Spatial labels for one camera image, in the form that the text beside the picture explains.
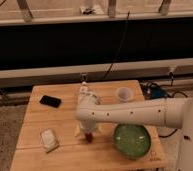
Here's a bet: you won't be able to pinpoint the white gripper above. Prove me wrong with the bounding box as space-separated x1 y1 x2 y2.
74 121 101 137

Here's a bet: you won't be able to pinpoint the red chili pepper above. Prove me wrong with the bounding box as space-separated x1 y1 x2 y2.
85 133 93 143

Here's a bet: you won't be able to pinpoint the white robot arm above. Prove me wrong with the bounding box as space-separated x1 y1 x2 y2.
76 95 193 171

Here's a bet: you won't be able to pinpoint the white sponge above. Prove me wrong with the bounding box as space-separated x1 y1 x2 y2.
40 129 59 153

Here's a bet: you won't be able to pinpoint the white power strip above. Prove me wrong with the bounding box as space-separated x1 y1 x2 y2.
79 82 88 96

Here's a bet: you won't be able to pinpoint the wooden table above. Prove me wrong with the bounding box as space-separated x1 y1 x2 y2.
11 84 166 171

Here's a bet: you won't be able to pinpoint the black smartphone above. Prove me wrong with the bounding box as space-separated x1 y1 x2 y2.
40 95 61 108

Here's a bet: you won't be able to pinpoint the green bowl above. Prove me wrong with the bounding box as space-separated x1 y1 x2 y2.
113 124 151 160

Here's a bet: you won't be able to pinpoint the black floor cables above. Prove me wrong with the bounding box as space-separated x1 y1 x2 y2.
140 71 191 139

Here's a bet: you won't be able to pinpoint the black hanging cable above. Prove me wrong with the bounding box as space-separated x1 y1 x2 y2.
101 11 131 81

